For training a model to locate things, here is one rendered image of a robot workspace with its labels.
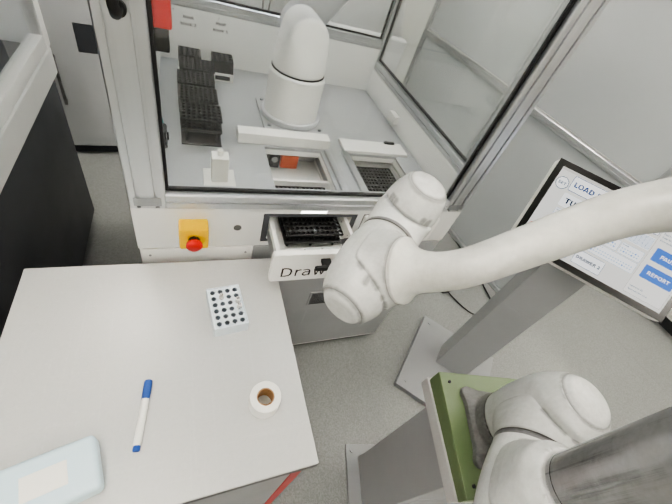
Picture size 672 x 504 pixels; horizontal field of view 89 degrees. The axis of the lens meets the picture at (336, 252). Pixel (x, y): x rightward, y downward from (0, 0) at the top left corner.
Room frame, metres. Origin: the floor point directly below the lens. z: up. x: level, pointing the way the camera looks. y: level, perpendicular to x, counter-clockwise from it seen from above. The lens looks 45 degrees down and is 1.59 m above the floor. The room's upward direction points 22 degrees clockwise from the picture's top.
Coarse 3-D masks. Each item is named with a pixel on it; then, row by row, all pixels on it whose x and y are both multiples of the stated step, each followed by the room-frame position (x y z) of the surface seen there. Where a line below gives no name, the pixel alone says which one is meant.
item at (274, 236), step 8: (272, 224) 0.71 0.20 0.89; (336, 224) 0.88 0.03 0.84; (344, 224) 0.84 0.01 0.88; (272, 232) 0.68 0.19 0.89; (280, 232) 0.75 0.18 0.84; (344, 232) 0.82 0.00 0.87; (352, 232) 0.81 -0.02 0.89; (272, 240) 0.66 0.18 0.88; (280, 240) 0.71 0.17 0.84; (272, 248) 0.64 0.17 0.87; (280, 248) 0.68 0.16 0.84; (288, 248) 0.70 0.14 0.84; (296, 248) 0.71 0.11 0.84; (304, 248) 0.72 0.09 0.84
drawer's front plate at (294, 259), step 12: (276, 252) 0.58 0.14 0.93; (288, 252) 0.60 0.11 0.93; (300, 252) 0.61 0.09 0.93; (312, 252) 0.63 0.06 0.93; (324, 252) 0.65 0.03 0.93; (336, 252) 0.66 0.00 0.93; (276, 264) 0.57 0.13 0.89; (288, 264) 0.59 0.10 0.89; (300, 264) 0.61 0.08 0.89; (312, 264) 0.63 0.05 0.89; (276, 276) 0.58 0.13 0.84; (288, 276) 0.60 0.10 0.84; (300, 276) 0.62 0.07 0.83; (312, 276) 0.64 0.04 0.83; (324, 276) 0.66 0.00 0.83
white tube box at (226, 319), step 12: (216, 288) 0.50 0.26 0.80; (228, 288) 0.51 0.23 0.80; (216, 300) 0.47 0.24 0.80; (228, 300) 0.48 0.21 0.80; (240, 300) 0.49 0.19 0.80; (216, 312) 0.44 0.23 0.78; (228, 312) 0.45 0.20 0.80; (240, 312) 0.47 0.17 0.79; (216, 324) 0.41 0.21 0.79; (228, 324) 0.43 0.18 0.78; (240, 324) 0.43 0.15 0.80; (216, 336) 0.39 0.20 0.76
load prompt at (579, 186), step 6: (576, 180) 1.15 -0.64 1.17; (582, 180) 1.16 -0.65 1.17; (570, 186) 1.14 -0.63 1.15; (576, 186) 1.14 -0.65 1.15; (582, 186) 1.14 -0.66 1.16; (588, 186) 1.15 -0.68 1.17; (594, 186) 1.15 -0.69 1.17; (576, 192) 1.13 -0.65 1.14; (582, 192) 1.13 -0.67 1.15; (588, 192) 1.13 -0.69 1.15; (594, 192) 1.13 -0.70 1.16; (600, 192) 1.14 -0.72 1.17; (606, 192) 1.14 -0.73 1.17; (588, 198) 1.12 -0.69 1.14; (654, 234) 1.07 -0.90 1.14
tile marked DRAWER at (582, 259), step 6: (582, 252) 1.00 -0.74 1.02; (576, 258) 0.99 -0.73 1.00; (582, 258) 0.99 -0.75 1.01; (588, 258) 0.99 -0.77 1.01; (594, 258) 0.99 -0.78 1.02; (576, 264) 0.97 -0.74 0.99; (582, 264) 0.98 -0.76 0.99; (588, 264) 0.98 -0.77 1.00; (594, 264) 0.98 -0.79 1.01; (600, 264) 0.98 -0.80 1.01; (588, 270) 0.97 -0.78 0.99; (594, 270) 0.97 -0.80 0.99; (600, 270) 0.97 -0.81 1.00
